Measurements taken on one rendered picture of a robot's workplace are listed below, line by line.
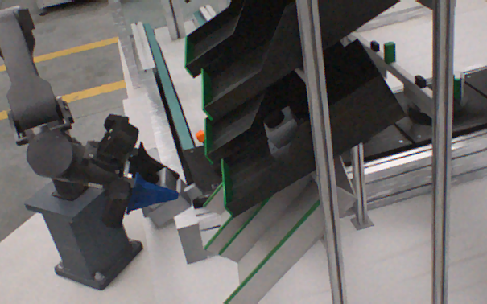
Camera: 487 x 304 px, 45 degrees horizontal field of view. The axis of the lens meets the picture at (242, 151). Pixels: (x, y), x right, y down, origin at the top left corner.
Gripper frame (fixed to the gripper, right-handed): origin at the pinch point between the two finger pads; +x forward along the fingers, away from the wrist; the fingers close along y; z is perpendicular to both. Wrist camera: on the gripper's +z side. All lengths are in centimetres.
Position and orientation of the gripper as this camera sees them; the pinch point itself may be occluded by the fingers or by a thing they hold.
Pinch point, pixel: (156, 181)
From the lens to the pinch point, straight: 89.9
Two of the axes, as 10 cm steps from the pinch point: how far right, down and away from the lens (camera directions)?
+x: 9.5, 2.3, 2.3
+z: 3.1, -8.1, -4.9
